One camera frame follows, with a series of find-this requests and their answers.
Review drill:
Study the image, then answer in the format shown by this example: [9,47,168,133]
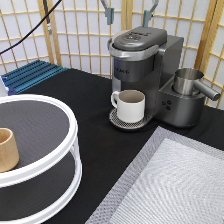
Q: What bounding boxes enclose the white ceramic mug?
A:
[111,90,145,123]

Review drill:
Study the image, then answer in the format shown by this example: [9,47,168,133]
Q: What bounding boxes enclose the wooden cup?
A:
[0,128,19,173]

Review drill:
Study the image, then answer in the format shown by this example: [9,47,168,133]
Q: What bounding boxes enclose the steel milk frother jug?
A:
[173,68,221,101]

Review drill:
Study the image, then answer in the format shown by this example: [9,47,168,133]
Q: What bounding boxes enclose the wooden shoji screen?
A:
[0,0,224,110]

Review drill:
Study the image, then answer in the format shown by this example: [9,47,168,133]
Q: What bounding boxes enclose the grey Keurig coffee machine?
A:
[108,27,205,130]

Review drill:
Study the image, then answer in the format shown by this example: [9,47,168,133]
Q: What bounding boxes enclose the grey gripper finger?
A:
[100,0,114,25]
[142,0,159,27]

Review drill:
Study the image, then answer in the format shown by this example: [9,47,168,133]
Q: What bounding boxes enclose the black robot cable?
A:
[0,0,64,56]

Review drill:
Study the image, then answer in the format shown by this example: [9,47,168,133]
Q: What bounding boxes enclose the white two-tier round shelf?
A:
[0,94,82,224]

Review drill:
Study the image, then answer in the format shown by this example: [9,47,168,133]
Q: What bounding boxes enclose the grey woven placemat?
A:
[85,127,224,224]

